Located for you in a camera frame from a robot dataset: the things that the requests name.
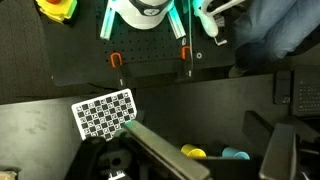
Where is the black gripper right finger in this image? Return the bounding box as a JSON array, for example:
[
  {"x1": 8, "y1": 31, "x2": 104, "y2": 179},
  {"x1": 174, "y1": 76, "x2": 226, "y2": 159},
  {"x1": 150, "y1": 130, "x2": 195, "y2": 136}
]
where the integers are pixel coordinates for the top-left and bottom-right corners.
[{"x1": 242, "y1": 110, "x2": 297, "y2": 180}]

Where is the black laptop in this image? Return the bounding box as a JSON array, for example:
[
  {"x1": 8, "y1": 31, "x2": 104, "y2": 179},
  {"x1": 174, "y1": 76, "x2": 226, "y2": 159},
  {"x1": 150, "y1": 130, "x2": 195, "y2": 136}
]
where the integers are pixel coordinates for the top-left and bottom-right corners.
[{"x1": 292, "y1": 65, "x2": 320, "y2": 116}]

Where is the person in blue jeans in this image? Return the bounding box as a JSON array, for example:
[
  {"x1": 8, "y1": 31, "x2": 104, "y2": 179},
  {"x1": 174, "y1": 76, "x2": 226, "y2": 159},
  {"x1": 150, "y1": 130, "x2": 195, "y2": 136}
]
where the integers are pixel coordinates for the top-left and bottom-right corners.
[{"x1": 228, "y1": 0, "x2": 320, "y2": 78}]

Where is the blue cup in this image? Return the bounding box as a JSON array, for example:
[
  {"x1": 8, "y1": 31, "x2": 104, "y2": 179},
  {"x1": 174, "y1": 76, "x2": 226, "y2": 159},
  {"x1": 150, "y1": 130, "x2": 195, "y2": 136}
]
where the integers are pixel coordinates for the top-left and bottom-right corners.
[{"x1": 222, "y1": 147, "x2": 250, "y2": 160}]

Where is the large yellow cup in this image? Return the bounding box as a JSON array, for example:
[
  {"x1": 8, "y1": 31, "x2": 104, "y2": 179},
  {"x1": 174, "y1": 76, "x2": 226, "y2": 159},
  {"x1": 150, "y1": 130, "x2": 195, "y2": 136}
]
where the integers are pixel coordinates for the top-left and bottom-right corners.
[{"x1": 180, "y1": 144, "x2": 206, "y2": 158}]

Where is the orange clamp right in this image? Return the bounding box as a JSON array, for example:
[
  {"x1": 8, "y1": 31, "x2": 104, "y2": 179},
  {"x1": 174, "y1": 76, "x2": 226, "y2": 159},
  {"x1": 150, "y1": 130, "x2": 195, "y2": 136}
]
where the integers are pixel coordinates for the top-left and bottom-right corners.
[{"x1": 178, "y1": 45, "x2": 194, "y2": 81}]

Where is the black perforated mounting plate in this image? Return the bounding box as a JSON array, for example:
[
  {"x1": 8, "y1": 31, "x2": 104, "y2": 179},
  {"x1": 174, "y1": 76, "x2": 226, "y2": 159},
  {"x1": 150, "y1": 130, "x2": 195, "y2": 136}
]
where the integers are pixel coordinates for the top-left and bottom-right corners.
[{"x1": 49, "y1": 0, "x2": 238, "y2": 88}]

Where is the orange clamp left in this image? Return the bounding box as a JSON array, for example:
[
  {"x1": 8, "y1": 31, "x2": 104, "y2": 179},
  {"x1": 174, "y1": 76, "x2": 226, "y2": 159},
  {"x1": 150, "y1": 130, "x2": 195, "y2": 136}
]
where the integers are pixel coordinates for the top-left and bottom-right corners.
[{"x1": 110, "y1": 52, "x2": 127, "y2": 88}]

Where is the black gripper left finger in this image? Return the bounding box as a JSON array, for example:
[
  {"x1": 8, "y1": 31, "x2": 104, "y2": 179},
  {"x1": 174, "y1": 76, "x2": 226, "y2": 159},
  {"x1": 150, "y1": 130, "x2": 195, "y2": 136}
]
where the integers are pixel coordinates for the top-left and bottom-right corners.
[{"x1": 124, "y1": 121, "x2": 210, "y2": 180}]

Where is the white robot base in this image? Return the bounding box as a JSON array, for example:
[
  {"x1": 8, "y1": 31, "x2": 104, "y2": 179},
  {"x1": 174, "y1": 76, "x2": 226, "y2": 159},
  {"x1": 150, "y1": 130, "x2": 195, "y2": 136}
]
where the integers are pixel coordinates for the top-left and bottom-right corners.
[{"x1": 110, "y1": 0, "x2": 174, "y2": 30}]

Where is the yellow emergency stop button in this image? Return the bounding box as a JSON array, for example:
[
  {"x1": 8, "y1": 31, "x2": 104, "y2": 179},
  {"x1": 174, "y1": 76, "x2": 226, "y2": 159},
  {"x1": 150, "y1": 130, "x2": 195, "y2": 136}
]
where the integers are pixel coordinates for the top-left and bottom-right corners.
[{"x1": 35, "y1": 0, "x2": 78, "y2": 23}]

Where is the orange clamp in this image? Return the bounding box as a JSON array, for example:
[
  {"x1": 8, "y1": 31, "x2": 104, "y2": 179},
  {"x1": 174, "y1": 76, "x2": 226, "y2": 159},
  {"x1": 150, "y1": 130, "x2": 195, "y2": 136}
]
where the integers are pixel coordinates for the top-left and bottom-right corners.
[
  {"x1": 178, "y1": 45, "x2": 194, "y2": 81},
  {"x1": 110, "y1": 52, "x2": 127, "y2": 88}
]

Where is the checkerboard calibration board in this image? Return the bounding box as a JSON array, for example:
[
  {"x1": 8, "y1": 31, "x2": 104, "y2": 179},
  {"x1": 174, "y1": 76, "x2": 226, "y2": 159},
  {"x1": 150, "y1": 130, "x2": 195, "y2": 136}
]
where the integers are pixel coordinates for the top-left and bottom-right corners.
[{"x1": 71, "y1": 89, "x2": 137, "y2": 141}]

